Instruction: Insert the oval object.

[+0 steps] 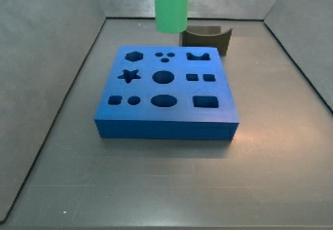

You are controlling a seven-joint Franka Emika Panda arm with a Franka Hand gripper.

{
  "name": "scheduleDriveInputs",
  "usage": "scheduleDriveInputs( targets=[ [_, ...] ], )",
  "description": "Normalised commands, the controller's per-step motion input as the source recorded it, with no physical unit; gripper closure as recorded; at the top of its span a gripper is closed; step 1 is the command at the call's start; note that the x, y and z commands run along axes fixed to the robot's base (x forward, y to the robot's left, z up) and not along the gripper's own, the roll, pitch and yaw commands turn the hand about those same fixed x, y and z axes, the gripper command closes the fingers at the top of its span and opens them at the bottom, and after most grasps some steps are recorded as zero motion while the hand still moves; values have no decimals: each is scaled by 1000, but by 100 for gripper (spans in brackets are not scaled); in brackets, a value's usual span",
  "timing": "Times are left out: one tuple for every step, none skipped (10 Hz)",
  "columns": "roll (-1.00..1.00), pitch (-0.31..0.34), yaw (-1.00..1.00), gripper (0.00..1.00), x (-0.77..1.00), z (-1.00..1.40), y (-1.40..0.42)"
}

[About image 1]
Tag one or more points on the blue shape-sorting block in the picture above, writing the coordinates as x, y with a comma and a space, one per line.
168, 92

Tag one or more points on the dark curved holder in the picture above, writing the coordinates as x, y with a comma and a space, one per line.
207, 36

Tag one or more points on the green oval peg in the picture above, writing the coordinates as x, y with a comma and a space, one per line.
172, 15

